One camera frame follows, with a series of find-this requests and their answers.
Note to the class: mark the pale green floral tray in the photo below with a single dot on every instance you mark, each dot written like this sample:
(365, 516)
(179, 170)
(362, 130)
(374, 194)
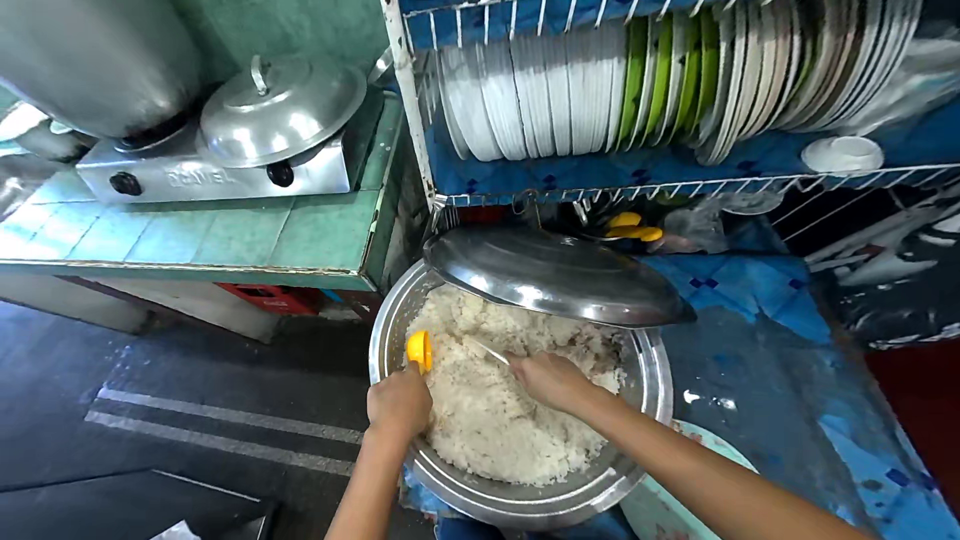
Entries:
(660, 506)

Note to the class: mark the metal spoon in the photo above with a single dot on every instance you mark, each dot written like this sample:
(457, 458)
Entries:
(491, 352)

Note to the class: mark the person's left fingers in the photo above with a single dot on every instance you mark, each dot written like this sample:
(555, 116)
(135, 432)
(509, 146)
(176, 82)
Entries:
(412, 375)

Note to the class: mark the black plastic bag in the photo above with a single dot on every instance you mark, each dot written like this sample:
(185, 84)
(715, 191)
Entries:
(896, 289)

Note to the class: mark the person's right forearm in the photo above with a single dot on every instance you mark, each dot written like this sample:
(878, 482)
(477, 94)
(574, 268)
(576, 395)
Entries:
(697, 474)

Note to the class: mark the blue patterned shelf lining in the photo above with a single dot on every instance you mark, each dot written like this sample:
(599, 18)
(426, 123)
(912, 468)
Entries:
(491, 172)

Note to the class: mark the small white bowl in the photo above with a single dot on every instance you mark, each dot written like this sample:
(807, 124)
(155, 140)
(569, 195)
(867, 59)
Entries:
(844, 155)

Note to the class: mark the person's left hand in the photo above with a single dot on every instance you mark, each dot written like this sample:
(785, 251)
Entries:
(397, 409)

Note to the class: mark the dark flat-topped box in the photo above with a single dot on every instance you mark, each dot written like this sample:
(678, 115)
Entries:
(127, 506)

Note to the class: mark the large dark metal lid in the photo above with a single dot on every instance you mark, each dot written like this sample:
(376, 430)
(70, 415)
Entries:
(555, 274)

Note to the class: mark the person's right fingers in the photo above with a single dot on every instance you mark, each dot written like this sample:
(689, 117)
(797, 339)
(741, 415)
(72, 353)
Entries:
(520, 366)

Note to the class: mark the white paper piece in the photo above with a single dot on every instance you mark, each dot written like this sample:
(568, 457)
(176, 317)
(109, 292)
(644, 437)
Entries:
(175, 532)

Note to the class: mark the large round metal basin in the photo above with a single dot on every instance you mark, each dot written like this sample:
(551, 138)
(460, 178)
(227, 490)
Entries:
(525, 505)

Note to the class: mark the cooked white rice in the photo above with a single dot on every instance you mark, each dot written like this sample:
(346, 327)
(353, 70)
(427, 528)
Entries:
(499, 442)

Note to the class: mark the silver gas stove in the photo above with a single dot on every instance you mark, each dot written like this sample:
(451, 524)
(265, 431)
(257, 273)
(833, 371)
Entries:
(214, 180)

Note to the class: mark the large aluminium pot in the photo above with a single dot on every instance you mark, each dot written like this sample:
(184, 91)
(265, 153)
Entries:
(97, 64)

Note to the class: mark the person's left forearm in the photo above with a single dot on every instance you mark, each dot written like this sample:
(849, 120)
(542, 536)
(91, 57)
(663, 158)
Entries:
(373, 476)

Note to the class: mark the clear plastic bag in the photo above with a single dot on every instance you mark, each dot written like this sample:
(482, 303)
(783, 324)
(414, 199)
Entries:
(915, 86)
(697, 229)

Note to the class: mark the red plastic crate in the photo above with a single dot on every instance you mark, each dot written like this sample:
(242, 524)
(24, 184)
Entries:
(277, 298)

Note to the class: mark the person's right hand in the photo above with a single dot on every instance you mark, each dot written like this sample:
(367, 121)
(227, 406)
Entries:
(553, 381)

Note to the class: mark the green tiled counter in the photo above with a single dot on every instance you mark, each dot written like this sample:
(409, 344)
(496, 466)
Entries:
(217, 236)

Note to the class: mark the yellow plastic scoop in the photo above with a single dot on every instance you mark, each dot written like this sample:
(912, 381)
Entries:
(418, 350)

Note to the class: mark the blue patterned tablecloth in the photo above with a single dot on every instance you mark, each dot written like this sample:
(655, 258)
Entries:
(750, 360)

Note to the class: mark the person's legs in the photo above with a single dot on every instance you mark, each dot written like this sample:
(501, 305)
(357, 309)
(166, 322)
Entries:
(469, 529)

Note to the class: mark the row of plates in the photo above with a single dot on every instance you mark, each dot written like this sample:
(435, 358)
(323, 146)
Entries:
(570, 94)

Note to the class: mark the clear plastic bowl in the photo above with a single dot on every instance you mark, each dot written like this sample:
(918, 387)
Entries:
(752, 202)

